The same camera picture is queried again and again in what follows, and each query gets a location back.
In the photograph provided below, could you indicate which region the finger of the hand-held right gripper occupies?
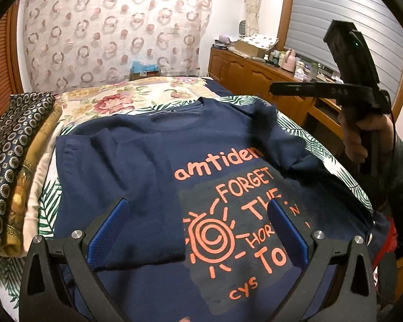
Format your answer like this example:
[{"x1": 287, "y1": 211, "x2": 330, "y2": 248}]
[{"x1": 269, "y1": 82, "x2": 319, "y2": 97}]

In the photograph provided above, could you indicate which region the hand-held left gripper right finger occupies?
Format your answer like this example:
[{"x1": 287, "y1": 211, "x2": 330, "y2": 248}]
[{"x1": 268, "y1": 199, "x2": 379, "y2": 322}]

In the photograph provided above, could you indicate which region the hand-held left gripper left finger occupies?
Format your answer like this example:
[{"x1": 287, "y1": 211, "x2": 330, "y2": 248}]
[{"x1": 18, "y1": 197, "x2": 131, "y2": 322}]

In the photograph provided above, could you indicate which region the navy printed t-shirt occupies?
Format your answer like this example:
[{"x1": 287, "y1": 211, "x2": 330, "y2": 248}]
[{"x1": 54, "y1": 97, "x2": 390, "y2": 322}]

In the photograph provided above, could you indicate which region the person's right hand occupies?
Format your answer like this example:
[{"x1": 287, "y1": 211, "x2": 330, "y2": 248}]
[{"x1": 337, "y1": 107, "x2": 395, "y2": 175}]

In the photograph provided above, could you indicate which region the pink flask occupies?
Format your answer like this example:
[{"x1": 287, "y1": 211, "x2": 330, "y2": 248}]
[{"x1": 282, "y1": 49, "x2": 297, "y2": 72}]

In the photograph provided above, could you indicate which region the wooden cabinet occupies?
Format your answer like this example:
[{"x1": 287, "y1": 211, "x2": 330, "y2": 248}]
[{"x1": 208, "y1": 46, "x2": 345, "y2": 143}]

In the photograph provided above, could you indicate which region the floral cloth on box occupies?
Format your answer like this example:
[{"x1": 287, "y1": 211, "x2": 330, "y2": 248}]
[{"x1": 249, "y1": 34, "x2": 279, "y2": 49}]

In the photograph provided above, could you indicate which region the leaf print bed sheet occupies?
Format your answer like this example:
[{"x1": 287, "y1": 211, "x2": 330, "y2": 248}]
[{"x1": 17, "y1": 93, "x2": 373, "y2": 322}]

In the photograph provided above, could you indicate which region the grey window blind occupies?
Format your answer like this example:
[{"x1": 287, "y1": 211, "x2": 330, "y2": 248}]
[{"x1": 285, "y1": 0, "x2": 403, "y2": 86}]

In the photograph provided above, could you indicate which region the cardboard box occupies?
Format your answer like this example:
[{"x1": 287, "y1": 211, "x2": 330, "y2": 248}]
[{"x1": 234, "y1": 38, "x2": 262, "y2": 57}]

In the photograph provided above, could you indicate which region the navy bed cover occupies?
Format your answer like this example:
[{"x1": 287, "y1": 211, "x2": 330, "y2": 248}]
[{"x1": 201, "y1": 76, "x2": 276, "y2": 106}]

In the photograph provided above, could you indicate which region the folded cream cloth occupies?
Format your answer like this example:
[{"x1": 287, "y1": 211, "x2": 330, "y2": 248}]
[{"x1": 22, "y1": 121, "x2": 64, "y2": 253}]

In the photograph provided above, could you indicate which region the folded mustard cloth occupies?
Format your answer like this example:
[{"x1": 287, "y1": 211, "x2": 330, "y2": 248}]
[{"x1": 3, "y1": 105, "x2": 64, "y2": 256}]

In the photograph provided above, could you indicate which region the beige window curtain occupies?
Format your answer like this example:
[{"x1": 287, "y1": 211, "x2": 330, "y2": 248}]
[{"x1": 244, "y1": 0, "x2": 263, "y2": 38}]

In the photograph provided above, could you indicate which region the red cloth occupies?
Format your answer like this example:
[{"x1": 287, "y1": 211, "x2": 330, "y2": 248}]
[{"x1": 372, "y1": 219, "x2": 398, "y2": 277}]

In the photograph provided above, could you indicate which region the stack of folded cloths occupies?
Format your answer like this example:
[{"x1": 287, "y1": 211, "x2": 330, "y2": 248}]
[{"x1": 0, "y1": 92, "x2": 56, "y2": 249}]

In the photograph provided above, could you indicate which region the floral blanket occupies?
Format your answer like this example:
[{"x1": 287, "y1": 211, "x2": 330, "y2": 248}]
[{"x1": 54, "y1": 75, "x2": 222, "y2": 126}]

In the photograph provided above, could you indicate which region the wooden slatted door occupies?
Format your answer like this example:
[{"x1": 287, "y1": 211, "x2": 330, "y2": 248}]
[{"x1": 0, "y1": 7, "x2": 25, "y2": 129}]

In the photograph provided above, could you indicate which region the ring patterned curtain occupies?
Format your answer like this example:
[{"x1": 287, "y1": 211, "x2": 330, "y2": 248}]
[{"x1": 22, "y1": 0, "x2": 213, "y2": 92}]

